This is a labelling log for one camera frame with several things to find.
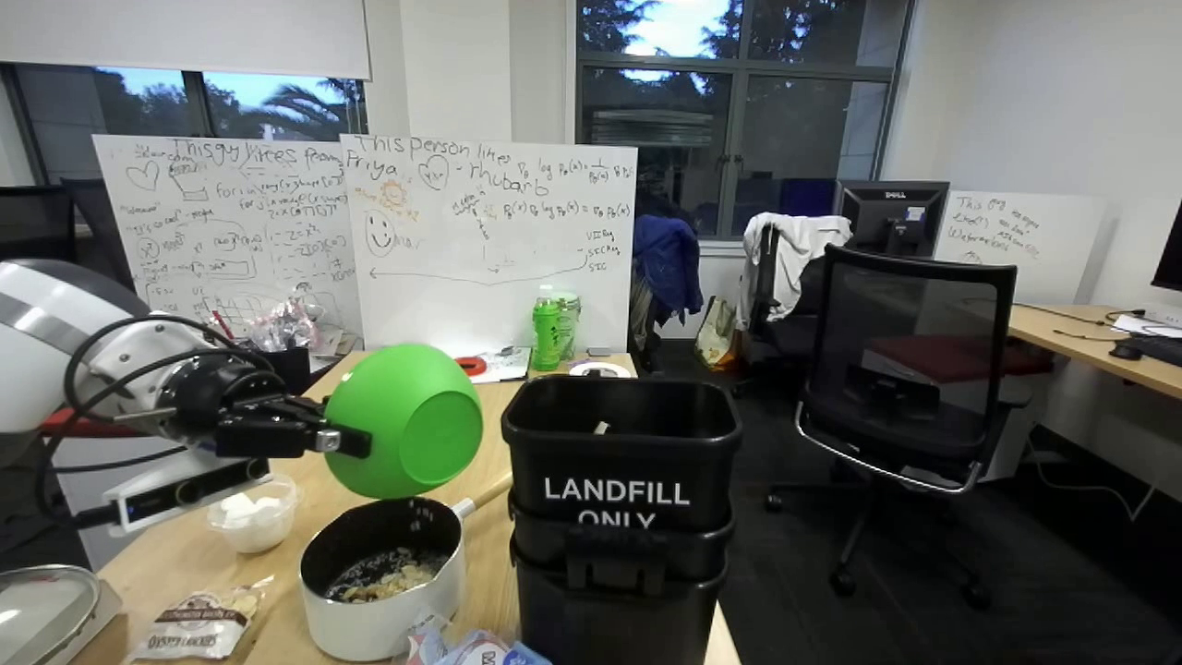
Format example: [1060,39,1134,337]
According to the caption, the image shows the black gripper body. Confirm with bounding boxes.
[157,352,329,466]

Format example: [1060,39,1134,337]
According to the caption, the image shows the green plastic bowl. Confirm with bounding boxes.
[321,342,486,501]

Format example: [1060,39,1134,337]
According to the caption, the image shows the rice and peanut mix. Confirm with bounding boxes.
[326,545,442,605]

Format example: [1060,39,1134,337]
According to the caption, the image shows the small clear bowl white contents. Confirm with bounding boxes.
[204,475,301,556]

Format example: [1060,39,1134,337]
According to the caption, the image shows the white pot with black interior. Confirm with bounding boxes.
[293,496,473,665]

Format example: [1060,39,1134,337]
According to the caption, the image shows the crinkly clear plastic bag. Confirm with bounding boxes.
[204,276,326,365]

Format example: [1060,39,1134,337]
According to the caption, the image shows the wooden stick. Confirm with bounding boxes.
[458,480,512,515]

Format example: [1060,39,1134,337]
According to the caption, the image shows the white tray with red item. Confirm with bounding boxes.
[458,341,530,387]

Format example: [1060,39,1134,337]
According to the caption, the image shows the whiteboard with dense writing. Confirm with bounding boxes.
[93,134,367,360]

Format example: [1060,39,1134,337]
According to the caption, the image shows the small snack packet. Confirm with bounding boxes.
[124,586,271,665]

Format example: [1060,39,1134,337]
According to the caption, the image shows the whiteboard with smiley drawing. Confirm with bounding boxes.
[341,134,641,353]

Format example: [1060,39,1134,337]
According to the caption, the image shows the green wipes bottle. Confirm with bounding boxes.
[528,284,583,375]

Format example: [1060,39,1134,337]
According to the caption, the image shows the clear plastic wrap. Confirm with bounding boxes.
[402,623,556,665]

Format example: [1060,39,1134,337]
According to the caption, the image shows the white tape roll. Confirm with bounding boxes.
[566,353,638,382]

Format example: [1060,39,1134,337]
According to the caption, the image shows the black landfill bin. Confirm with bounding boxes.
[497,374,747,535]
[505,501,731,665]

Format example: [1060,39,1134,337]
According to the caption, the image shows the blue jacket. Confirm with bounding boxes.
[631,211,705,325]

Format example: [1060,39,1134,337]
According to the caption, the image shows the white window blind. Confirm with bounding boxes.
[0,0,374,82]

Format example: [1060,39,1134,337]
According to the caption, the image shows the white jacket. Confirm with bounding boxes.
[739,211,856,325]

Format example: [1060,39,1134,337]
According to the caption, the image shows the black mesh office chair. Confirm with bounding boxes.
[766,243,1019,605]

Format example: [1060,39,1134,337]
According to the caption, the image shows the small whiteboard with writing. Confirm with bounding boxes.
[936,185,1112,306]

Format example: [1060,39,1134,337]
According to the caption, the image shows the long wooden office desk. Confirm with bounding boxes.
[1007,300,1182,403]

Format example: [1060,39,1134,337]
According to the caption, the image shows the large black computer monitor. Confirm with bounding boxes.
[1147,200,1182,296]

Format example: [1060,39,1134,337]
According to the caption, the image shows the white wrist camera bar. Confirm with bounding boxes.
[100,449,276,535]

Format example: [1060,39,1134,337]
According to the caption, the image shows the black cable bundle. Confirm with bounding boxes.
[56,309,284,427]

